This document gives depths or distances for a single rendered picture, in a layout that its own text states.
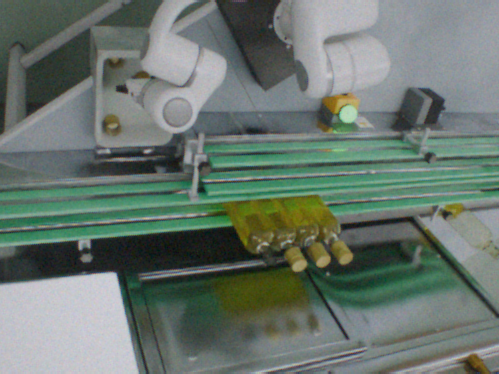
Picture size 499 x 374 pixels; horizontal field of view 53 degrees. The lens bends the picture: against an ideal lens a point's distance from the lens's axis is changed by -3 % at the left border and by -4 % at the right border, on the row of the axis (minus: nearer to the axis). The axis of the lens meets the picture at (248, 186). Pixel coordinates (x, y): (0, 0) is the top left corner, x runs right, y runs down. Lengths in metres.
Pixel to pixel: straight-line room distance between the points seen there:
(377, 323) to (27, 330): 0.78
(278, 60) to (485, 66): 0.74
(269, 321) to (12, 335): 0.52
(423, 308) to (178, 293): 0.62
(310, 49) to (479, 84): 0.93
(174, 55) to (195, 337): 0.57
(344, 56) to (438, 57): 0.68
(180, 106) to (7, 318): 0.56
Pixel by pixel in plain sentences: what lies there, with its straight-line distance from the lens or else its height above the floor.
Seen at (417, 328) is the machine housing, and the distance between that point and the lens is 1.32.
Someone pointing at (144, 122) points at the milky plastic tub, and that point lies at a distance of 1.24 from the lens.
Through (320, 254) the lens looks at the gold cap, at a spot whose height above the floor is 1.15.
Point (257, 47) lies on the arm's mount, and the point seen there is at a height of 0.81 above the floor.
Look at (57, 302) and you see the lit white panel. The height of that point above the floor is 1.06.
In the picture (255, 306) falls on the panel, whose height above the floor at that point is 1.15.
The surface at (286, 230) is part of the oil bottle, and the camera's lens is 1.14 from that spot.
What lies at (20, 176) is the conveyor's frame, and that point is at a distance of 1.18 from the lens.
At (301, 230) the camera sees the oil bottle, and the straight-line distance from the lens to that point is 1.16.
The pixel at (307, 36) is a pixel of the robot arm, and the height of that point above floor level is 1.10.
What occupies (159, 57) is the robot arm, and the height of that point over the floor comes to 1.10.
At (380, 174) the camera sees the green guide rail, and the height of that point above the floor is 0.94.
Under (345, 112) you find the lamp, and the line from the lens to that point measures 1.33.
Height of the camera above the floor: 1.84
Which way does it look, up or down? 48 degrees down
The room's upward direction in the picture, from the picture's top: 149 degrees clockwise
